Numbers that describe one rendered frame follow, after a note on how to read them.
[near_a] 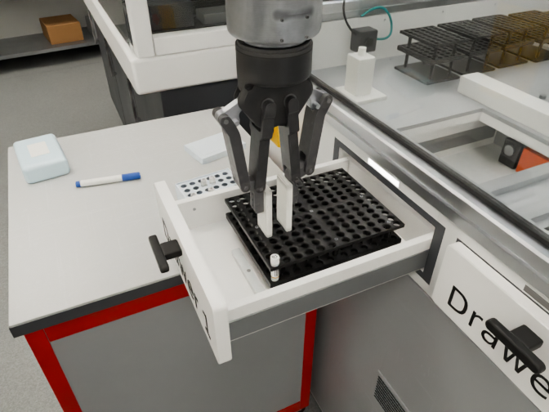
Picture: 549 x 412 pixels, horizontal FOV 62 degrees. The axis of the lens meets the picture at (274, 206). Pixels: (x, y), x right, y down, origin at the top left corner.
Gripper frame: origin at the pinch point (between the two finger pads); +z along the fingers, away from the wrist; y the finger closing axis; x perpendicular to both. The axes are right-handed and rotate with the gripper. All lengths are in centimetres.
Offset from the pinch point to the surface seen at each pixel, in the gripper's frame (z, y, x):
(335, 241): 9.6, 9.7, 0.3
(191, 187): 20.1, -1.4, 37.6
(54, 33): 75, -19, 383
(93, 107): 99, -8, 277
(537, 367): 8.7, 17.7, -26.7
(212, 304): 6.8, -10.6, -5.7
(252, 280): 14.8, -2.2, 3.0
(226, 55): 12, 26, 88
